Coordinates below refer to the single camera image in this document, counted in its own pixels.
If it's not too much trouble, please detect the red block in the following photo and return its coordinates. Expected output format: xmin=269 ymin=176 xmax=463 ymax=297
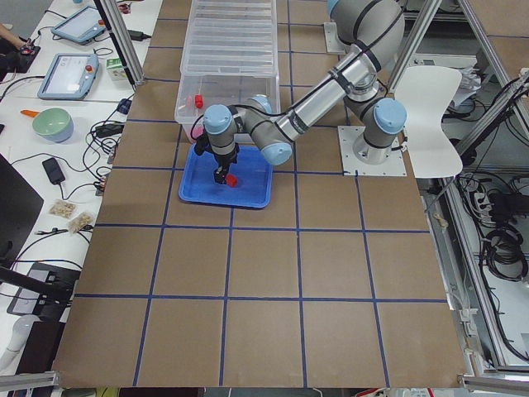
xmin=226 ymin=174 xmax=238 ymax=187
xmin=194 ymin=94 xmax=203 ymax=109

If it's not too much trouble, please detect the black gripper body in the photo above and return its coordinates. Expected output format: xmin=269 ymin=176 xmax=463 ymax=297
xmin=195 ymin=136 xmax=240 ymax=169

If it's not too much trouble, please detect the blue teach pendant far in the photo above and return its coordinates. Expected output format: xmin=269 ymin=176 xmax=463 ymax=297
xmin=51 ymin=6 xmax=106 ymax=45

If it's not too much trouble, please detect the clear plastic box lid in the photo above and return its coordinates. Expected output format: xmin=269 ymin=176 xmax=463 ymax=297
xmin=180 ymin=0 xmax=278 ymax=78

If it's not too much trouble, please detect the blue teach pendant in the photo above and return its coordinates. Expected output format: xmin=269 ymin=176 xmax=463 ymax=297
xmin=37 ymin=53 xmax=99 ymax=100
xmin=51 ymin=6 xmax=106 ymax=45

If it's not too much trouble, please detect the clear plastic storage box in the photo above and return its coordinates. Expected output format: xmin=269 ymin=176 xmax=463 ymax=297
xmin=174 ymin=74 xmax=281 ymax=142

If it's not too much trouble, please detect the red block in box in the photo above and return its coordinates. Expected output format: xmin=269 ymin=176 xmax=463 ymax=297
xmin=194 ymin=94 xmax=203 ymax=109

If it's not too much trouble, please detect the green white carton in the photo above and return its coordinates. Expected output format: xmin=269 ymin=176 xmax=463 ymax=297
xmin=105 ymin=58 xmax=128 ymax=81

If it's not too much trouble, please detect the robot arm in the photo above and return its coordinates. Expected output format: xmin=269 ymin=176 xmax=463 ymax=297
xmin=194 ymin=0 xmax=407 ymax=184

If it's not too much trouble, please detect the blue plastic tray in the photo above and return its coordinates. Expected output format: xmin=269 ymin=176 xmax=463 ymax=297
xmin=179 ymin=145 xmax=273 ymax=208

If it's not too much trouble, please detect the white chair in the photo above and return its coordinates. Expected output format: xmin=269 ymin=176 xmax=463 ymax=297
xmin=394 ymin=65 xmax=463 ymax=179

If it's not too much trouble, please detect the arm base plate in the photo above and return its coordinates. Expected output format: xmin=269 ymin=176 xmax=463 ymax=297
xmin=337 ymin=126 xmax=407 ymax=177

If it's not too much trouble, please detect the black phone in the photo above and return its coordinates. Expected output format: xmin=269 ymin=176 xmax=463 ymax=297
xmin=42 ymin=157 xmax=65 ymax=185

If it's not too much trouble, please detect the aluminium frame post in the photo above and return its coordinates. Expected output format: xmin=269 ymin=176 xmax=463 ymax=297
xmin=94 ymin=0 xmax=145 ymax=88

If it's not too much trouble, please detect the green bowl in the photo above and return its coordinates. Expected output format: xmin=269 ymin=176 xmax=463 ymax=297
xmin=32 ymin=108 xmax=74 ymax=143

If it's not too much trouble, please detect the blue teach pendant near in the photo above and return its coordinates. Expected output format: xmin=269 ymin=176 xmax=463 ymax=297
xmin=37 ymin=53 xmax=99 ymax=100

